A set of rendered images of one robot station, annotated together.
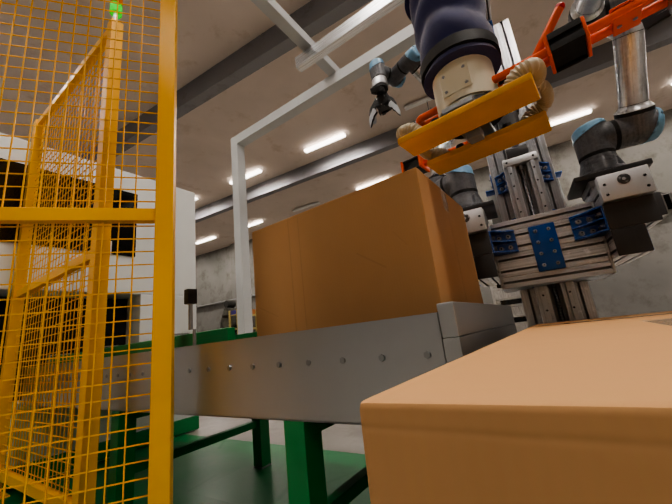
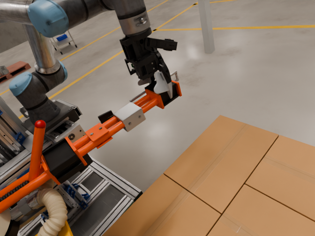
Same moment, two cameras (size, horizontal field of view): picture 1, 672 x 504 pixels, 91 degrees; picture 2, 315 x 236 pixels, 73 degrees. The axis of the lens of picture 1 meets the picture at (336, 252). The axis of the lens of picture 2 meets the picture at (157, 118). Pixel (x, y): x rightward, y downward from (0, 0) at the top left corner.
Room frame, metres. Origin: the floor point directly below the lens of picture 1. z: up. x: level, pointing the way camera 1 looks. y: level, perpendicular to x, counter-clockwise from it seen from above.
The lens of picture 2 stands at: (0.26, -0.34, 1.55)
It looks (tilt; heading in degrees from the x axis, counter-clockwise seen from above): 37 degrees down; 294
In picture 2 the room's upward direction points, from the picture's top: 20 degrees counter-clockwise
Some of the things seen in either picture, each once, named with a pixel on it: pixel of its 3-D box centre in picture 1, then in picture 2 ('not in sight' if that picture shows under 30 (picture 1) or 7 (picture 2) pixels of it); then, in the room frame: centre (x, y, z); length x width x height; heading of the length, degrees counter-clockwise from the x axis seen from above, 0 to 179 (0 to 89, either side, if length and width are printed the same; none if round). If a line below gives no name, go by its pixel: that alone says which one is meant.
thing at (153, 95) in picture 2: not in sight; (163, 92); (0.46, -0.89, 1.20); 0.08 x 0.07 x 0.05; 51
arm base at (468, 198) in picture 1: (466, 203); not in sight; (1.42, -0.61, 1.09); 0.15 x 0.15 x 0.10
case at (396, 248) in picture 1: (364, 277); not in sight; (1.07, -0.08, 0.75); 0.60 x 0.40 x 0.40; 55
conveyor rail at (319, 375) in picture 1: (130, 381); not in sight; (1.25, 0.79, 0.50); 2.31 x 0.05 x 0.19; 57
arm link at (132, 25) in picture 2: not in sight; (135, 23); (0.48, -0.89, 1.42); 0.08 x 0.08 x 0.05
